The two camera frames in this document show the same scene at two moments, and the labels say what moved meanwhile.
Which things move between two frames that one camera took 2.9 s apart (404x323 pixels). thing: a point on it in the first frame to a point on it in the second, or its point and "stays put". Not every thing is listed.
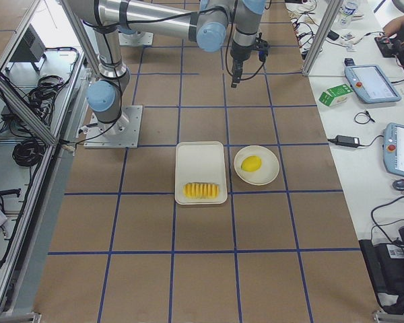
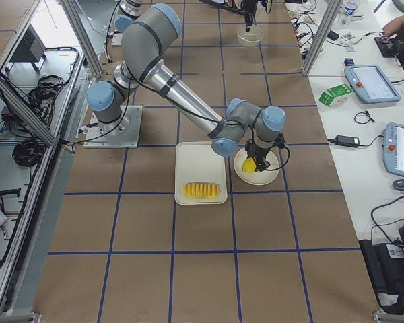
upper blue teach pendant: x=372 y=83 stays put
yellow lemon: x=251 y=163 stays put
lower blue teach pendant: x=400 y=151 stays put
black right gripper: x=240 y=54 to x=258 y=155
